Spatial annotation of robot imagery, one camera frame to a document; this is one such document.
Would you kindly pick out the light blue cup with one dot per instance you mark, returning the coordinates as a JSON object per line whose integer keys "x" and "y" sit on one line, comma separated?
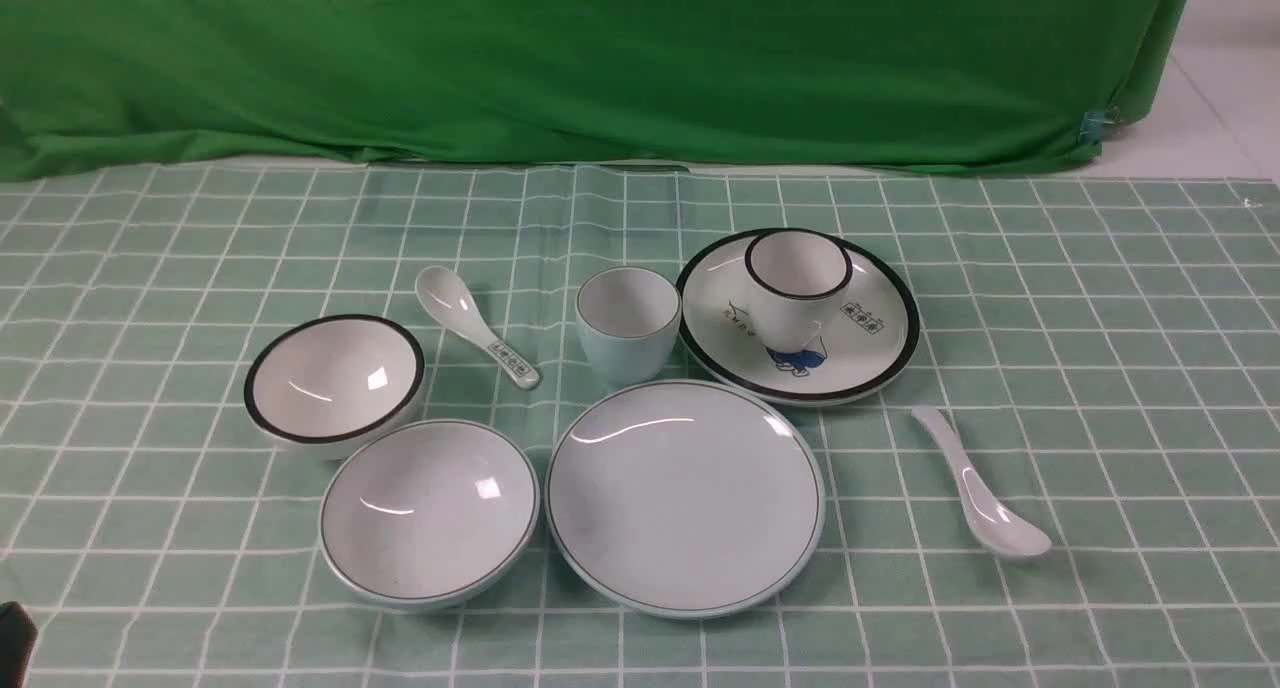
{"x": 628, "y": 321}

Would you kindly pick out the light blue bowl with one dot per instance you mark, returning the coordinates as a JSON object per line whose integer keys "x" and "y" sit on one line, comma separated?
{"x": 429, "y": 515}

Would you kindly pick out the light blue spoon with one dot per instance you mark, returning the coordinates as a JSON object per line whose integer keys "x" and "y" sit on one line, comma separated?
{"x": 993, "y": 524}

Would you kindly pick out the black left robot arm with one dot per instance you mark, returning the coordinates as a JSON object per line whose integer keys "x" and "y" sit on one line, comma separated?
{"x": 18, "y": 638}

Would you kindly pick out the black-rimmed white cup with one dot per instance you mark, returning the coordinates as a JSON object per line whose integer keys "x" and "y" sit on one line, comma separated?
{"x": 797, "y": 280}

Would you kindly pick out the light blue plate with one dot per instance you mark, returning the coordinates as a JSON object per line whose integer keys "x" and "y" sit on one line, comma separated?
{"x": 685, "y": 500}

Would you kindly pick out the white spoon with label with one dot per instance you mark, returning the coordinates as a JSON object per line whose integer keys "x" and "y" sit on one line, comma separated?
{"x": 447, "y": 300}

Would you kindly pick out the black-rimmed white plate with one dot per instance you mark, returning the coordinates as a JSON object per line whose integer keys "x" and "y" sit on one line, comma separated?
{"x": 868, "y": 342}

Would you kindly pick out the black-rimmed white bowl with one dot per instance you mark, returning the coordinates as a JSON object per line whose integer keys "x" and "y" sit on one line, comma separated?
{"x": 328, "y": 387}

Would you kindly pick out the green checkered tablecloth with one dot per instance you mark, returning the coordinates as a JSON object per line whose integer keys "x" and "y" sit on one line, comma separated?
{"x": 1106, "y": 350}

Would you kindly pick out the blue binder clip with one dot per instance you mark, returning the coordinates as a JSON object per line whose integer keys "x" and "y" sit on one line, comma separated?
{"x": 1094, "y": 127}

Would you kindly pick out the green backdrop cloth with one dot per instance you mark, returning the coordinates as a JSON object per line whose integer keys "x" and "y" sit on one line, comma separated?
{"x": 960, "y": 87}

